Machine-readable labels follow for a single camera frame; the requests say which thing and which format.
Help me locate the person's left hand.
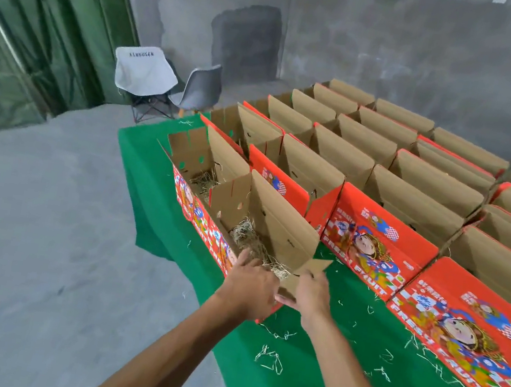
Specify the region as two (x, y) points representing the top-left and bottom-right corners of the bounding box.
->
(209, 242), (289, 329)

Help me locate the person's right hand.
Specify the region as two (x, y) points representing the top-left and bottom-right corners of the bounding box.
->
(267, 259), (340, 339)

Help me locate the handful of shredded filler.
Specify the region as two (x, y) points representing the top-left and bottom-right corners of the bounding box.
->
(184, 165), (222, 202)
(222, 213), (301, 283)

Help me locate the red printed cardboard box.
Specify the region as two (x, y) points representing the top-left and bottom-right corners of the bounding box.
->
(142, 118), (259, 248)
(187, 161), (348, 334)

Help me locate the group of red fruit boxes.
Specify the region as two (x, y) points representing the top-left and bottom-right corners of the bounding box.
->
(163, 58), (511, 387)

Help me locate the person's right forearm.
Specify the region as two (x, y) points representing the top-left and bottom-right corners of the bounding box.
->
(287, 309), (434, 387)

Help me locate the person's left forearm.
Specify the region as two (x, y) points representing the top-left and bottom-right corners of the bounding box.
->
(84, 277), (255, 387)

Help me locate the grey plastic chair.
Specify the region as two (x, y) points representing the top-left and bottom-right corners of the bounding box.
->
(165, 57), (228, 124)

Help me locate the white plastic chair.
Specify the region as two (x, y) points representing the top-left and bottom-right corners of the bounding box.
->
(104, 40), (188, 130)

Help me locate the green tarp curtain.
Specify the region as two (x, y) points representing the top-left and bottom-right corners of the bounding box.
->
(0, 0), (148, 158)

